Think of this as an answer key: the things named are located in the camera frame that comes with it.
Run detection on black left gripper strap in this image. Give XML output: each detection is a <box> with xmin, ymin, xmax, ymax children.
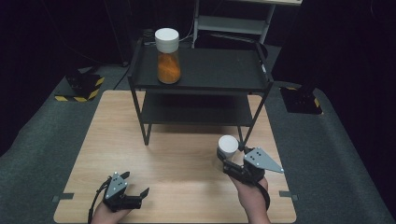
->
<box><xmin>87</xmin><ymin>176</ymin><xmax>114</xmax><ymax>224</ymax></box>

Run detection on black gripper strap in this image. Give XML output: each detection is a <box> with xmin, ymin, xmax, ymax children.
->
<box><xmin>87</xmin><ymin>176</ymin><xmax>114</xmax><ymax>224</ymax></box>
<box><xmin>255</xmin><ymin>182</ymin><xmax>272</xmax><ymax>212</ymax></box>

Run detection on clear jar white lid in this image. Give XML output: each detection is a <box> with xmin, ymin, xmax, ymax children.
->
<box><xmin>217</xmin><ymin>134</ymin><xmax>240</xmax><ymax>163</ymax></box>

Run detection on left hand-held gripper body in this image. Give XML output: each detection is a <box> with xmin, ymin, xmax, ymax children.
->
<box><xmin>102</xmin><ymin>171</ymin><xmax>143</xmax><ymax>214</ymax></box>

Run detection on grey metal stand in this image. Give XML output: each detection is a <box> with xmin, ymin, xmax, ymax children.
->
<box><xmin>191</xmin><ymin>0</ymin><xmax>304</xmax><ymax>49</ymax></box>

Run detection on person's right hand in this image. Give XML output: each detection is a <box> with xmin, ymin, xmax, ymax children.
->
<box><xmin>229</xmin><ymin>175</ymin><xmax>271</xmax><ymax>224</ymax></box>

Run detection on person's left hand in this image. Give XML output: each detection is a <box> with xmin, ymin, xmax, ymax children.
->
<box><xmin>90</xmin><ymin>202</ymin><xmax>133</xmax><ymax>224</ymax></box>

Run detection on yellow-black striped stand base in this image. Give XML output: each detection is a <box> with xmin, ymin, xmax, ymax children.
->
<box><xmin>54</xmin><ymin>68</ymin><xmax>106</xmax><ymax>103</ymax></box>
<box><xmin>279</xmin><ymin>83</ymin><xmax>324</xmax><ymax>116</ymax></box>

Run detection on grey tape strip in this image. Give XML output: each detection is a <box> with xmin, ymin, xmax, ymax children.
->
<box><xmin>278</xmin><ymin>189</ymin><xmax>300</xmax><ymax>202</ymax></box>
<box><xmin>51</xmin><ymin>192</ymin><xmax>75</xmax><ymax>203</ymax></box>

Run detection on black right gripper strap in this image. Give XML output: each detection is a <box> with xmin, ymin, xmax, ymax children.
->
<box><xmin>255</xmin><ymin>182</ymin><xmax>272</xmax><ymax>212</ymax></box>

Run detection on orange powder jar white lid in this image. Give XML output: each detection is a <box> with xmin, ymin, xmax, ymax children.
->
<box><xmin>154</xmin><ymin>27</ymin><xmax>182</xmax><ymax>85</ymax></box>

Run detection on black two-tier metal rack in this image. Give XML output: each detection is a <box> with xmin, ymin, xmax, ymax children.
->
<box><xmin>126</xmin><ymin>37</ymin><xmax>275</xmax><ymax>148</ymax></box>

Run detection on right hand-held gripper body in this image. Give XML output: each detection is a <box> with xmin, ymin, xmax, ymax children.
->
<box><xmin>221</xmin><ymin>147</ymin><xmax>285</xmax><ymax>188</ymax></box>

